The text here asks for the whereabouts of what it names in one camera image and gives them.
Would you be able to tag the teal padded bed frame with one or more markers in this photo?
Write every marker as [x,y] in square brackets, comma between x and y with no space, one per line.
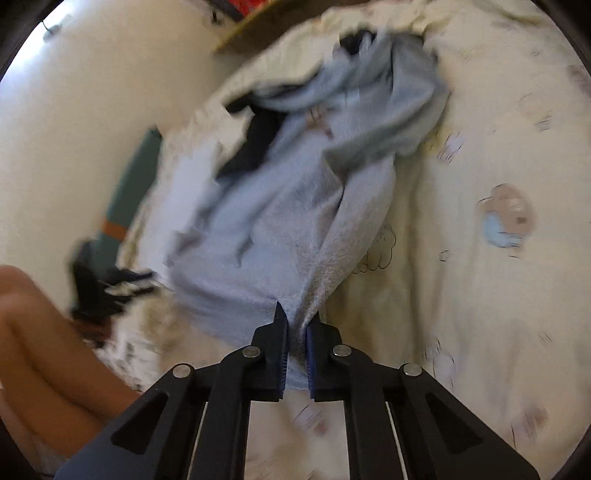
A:
[134,184]

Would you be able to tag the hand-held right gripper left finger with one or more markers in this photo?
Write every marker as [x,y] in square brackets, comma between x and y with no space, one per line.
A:
[279,355]

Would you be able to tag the person's leg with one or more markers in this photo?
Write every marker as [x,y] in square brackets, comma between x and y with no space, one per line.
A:
[46,369]

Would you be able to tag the red box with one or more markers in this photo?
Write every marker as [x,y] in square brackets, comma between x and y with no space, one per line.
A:
[251,5]

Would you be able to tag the wooden desk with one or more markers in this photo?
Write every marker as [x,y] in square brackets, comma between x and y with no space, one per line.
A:
[258,25]

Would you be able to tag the yellow bear-print duvet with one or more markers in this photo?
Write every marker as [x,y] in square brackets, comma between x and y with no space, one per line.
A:
[485,323]

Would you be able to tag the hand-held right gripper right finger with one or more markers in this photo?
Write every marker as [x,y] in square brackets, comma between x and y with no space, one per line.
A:
[316,360]

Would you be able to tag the black cloth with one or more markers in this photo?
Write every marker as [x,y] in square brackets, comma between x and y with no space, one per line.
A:
[256,138]

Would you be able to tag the grey fleece garment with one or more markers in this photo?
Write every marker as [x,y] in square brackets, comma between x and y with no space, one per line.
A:
[300,207]

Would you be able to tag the white printed t-shirt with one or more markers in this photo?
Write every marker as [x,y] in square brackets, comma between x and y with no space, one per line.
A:
[180,198]

